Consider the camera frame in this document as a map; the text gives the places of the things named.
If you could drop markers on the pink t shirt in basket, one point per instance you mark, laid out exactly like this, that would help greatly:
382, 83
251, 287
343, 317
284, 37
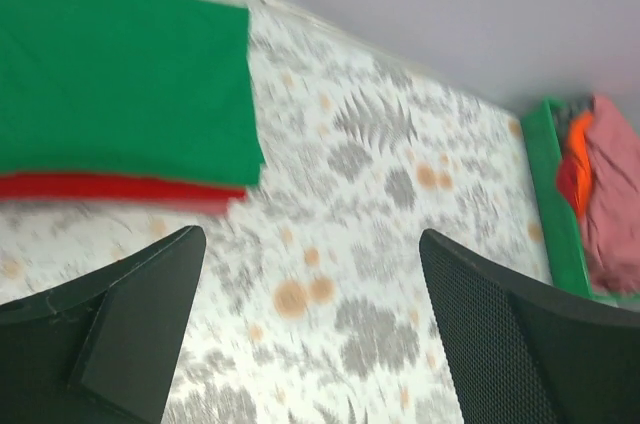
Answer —
610, 227

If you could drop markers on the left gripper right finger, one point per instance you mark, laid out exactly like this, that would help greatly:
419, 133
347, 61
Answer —
521, 351

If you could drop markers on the floral table cloth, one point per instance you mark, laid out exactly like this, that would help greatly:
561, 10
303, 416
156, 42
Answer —
312, 306

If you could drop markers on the green plastic basket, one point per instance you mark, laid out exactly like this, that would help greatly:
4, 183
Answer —
567, 261

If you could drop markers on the folded red t shirt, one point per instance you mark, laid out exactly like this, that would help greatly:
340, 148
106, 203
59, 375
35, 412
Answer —
120, 189

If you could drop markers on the orange t shirt in basket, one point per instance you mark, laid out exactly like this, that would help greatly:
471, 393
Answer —
574, 178

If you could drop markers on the green t shirt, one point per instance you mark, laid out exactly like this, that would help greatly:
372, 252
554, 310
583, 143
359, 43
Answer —
156, 88

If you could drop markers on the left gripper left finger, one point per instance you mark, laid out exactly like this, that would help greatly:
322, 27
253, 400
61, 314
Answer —
102, 348

